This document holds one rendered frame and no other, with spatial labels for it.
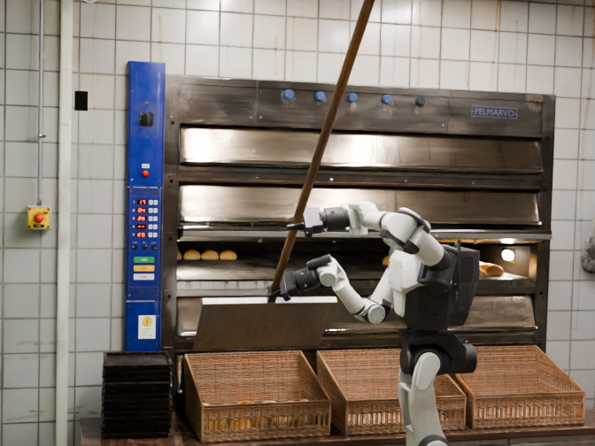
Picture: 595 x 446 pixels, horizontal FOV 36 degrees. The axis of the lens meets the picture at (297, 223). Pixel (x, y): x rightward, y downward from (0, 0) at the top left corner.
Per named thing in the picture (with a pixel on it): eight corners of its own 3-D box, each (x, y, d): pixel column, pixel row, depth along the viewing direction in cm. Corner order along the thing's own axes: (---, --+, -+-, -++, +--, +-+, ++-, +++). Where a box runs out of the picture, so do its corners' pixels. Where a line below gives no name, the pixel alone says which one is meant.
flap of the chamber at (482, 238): (182, 236, 400) (177, 241, 419) (552, 239, 446) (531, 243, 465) (182, 230, 400) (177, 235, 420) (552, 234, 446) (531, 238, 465)
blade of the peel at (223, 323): (337, 302, 375) (336, 296, 377) (203, 303, 362) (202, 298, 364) (318, 345, 403) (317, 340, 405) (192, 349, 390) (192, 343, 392)
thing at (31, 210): (27, 228, 398) (27, 205, 397) (50, 228, 400) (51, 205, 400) (26, 229, 390) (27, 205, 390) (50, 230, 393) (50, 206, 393)
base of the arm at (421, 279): (412, 287, 334) (441, 296, 334) (422, 279, 321) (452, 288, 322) (422, 249, 339) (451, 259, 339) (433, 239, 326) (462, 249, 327)
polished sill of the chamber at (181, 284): (174, 288, 421) (174, 279, 421) (529, 286, 467) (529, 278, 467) (176, 289, 416) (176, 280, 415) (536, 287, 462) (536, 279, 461)
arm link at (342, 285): (317, 260, 364) (336, 284, 369) (316, 272, 356) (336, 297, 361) (331, 253, 361) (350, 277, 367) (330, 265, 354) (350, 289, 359)
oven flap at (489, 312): (176, 337, 416) (175, 294, 422) (533, 331, 462) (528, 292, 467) (178, 336, 412) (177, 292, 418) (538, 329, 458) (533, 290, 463)
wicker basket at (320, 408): (181, 413, 418) (182, 352, 416) (300, 407, 433) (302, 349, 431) (199, 443, 371) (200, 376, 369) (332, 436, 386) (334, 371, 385)
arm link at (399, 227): (357, 227, 321) (385, 234, 304) (371, 203, 323) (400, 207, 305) (378, 243, 326) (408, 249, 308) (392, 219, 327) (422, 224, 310)
